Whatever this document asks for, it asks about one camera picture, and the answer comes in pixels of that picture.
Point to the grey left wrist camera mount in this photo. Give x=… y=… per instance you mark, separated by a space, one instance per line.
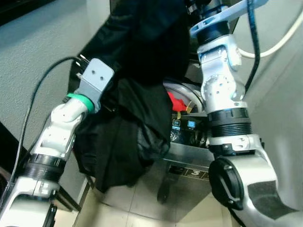
x=97 y=78

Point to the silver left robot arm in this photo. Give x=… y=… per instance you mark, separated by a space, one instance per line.
x=57 y=137

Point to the black garment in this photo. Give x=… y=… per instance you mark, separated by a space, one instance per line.
x=123 y=132

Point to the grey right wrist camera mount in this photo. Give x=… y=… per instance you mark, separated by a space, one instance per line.
x=222 y=16

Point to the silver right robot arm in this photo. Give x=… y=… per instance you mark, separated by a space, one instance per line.
x=222 y=85

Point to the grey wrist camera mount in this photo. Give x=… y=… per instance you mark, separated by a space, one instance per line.
x=97 y=78
x=222 y=16

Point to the red cloth item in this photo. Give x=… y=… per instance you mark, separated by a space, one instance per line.
x=176 y=101

